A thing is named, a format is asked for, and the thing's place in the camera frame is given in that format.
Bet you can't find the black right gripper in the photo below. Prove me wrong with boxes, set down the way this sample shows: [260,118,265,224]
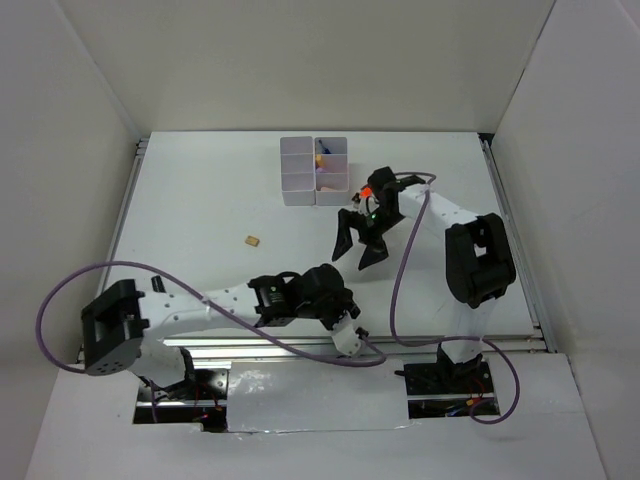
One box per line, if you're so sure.
[332,206,407,270]

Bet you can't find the orange and black highlighter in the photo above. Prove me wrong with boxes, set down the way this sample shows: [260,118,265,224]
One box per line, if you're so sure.
[359,187,373,199]

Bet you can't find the dark blue pen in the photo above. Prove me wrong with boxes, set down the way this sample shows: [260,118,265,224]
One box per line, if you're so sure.
[318,140,331,155]

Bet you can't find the tan eraser block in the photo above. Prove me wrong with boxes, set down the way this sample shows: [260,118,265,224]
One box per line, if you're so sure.
[245,236,260,247]

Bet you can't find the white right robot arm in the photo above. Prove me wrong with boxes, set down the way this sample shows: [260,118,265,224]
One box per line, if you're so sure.
[332,167,516,392]

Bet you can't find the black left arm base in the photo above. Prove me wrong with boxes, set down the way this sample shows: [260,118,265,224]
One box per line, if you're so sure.
[136,364,230,414]

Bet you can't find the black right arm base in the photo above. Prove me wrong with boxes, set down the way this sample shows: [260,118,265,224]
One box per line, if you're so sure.
[394,346,494,399]

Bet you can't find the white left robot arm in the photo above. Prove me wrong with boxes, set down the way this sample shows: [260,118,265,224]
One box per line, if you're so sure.
[81,264,362,399]

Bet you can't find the right white divided container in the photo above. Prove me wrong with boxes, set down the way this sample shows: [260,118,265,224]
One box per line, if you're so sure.
[314,136,350,206]

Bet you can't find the white divided container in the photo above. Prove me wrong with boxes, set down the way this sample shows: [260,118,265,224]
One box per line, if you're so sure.
[314,136,350,206]
[279,136,315,206]

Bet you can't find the left white divided container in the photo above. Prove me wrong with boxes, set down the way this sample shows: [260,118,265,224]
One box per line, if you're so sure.
[279,136,315,206]

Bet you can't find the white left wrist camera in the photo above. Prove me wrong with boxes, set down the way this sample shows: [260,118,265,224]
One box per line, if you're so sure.
[330,318,363,357]

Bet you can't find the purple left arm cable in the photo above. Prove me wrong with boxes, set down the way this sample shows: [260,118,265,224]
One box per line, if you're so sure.
[35,261,389,425]

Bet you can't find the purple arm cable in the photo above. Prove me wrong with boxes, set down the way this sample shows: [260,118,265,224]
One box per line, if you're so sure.
[35,261,389,425]
[388,172,521,426]

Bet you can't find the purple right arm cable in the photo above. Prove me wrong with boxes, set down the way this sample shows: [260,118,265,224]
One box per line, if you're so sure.
[388,172,521,426]

